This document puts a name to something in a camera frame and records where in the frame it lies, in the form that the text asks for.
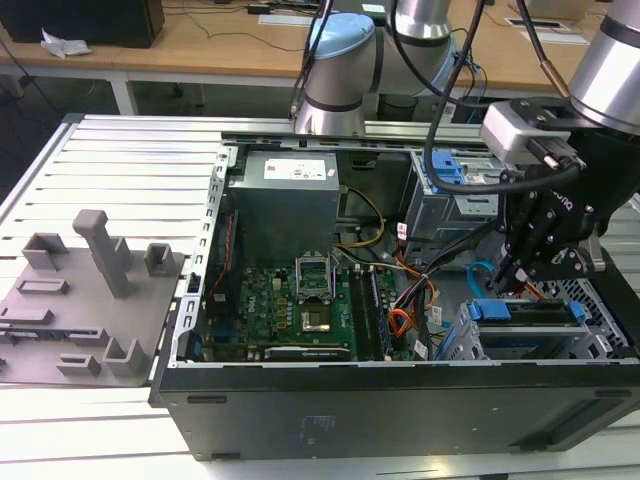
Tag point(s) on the black computer box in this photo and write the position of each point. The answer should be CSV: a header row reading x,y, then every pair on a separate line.
x,y
75,22

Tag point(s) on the black graphics card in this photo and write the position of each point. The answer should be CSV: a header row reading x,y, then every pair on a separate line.
x,y
310,354

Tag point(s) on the crumpled white paper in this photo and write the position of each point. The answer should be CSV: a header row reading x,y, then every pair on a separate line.
x,y
65,46

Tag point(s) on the metal drive cage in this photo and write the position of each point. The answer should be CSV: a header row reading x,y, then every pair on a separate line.
x,y
460,215

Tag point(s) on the grey power supply unit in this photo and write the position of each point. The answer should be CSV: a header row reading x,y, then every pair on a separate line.
x,y
285,210

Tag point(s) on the wooden desk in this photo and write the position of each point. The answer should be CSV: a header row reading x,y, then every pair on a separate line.
x,y
225,55

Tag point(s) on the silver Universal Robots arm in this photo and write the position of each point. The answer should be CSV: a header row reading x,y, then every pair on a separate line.
x,y
340,65

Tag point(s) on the black power adapter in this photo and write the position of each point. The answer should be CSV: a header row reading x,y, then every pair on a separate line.
x,y
259,9

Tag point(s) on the grey parts rack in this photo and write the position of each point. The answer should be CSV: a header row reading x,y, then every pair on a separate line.
x,y
100,320

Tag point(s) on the CPU socket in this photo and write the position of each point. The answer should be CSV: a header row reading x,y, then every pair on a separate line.
x,y
315,321

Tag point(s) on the black RAM stick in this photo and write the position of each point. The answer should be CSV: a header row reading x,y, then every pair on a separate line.
x,y
380,320

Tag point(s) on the black open PC case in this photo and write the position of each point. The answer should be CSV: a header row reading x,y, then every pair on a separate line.
x,y
350,415

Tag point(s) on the green motherboard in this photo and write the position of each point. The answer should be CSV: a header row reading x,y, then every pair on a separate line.
x,y
270,310

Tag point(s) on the metal disk bay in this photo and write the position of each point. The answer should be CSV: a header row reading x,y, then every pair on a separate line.
x,y
525,345

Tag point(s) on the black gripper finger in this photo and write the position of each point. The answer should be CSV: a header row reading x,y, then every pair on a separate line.
x,y
515,225
570,260

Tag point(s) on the blue drive carrier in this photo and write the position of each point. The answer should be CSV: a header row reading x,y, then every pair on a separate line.
x,y
445,167

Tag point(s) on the white paper sheet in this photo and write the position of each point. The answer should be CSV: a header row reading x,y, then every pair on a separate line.
x,y
282,20
570,38

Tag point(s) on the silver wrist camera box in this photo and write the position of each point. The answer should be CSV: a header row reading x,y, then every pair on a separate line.
x,y
505,132

